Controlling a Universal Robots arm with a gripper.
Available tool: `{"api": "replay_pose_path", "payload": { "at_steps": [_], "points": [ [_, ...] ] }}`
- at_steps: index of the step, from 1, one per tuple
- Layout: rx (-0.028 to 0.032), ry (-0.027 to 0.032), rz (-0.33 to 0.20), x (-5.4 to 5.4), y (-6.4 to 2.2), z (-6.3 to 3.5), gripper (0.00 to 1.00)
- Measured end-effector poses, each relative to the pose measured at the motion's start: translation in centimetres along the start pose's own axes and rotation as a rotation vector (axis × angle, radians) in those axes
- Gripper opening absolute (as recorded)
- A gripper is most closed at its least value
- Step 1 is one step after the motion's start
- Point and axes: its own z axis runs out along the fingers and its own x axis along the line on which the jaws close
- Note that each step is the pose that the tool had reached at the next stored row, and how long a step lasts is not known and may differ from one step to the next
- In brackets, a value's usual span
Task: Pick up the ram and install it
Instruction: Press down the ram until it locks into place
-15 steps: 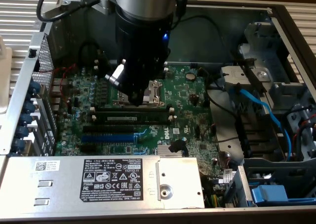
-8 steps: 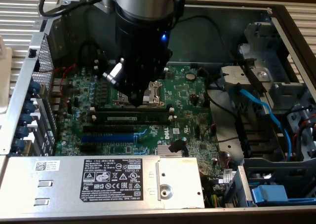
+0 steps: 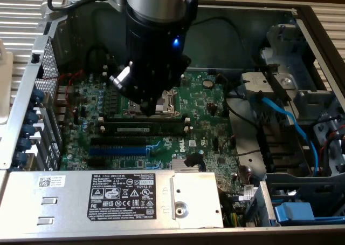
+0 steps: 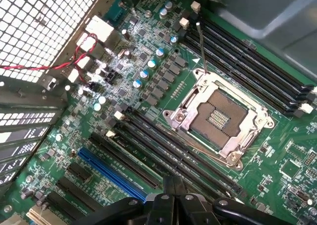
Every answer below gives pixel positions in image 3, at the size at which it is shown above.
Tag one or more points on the silver disk bracket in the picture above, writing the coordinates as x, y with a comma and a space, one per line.
258, 83

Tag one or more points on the round coin battery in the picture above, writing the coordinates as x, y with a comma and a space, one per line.
207, 83

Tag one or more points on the long black expansion slot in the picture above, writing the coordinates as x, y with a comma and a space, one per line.
118, 141

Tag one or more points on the black power supply label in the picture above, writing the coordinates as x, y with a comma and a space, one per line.
121, 196

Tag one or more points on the silver chipset heatsink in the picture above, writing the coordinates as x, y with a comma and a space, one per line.
178, 165

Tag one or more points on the short black expansion slot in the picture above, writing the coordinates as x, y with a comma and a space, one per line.
96, 162

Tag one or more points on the silver power supply unit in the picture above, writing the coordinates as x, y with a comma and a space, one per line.
67, 201

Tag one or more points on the silver CPU socket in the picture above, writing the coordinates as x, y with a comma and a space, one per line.
171, 107

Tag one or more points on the blue plastic latch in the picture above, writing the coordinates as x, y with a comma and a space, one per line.
293, 212

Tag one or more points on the grey metal disk bay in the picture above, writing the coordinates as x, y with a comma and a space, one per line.
285, 40

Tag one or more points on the grey metal PC case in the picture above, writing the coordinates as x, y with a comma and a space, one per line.
229, 45

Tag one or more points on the blue plastic slot clip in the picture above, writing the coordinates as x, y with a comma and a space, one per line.
24, 144
28, 130
33, 117
20, 158
37, 96

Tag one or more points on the green Dell motherboard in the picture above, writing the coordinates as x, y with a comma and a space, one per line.
199, 107

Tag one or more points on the green RAM stick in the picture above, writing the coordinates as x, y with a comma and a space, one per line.
167, 127

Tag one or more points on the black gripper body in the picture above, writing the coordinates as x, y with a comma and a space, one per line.
156, 53

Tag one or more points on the white QR code sticker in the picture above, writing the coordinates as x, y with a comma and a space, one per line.
51, 181

